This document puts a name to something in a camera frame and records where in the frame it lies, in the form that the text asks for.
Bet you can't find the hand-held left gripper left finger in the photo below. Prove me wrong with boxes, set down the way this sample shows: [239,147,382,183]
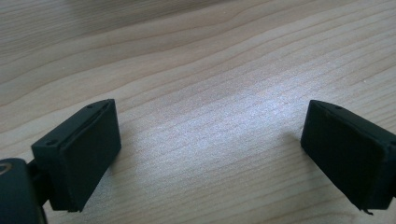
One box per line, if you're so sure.
[31,98,122,213]

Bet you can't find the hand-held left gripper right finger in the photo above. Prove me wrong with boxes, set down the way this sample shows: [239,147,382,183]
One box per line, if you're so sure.
[300,99,396,216]

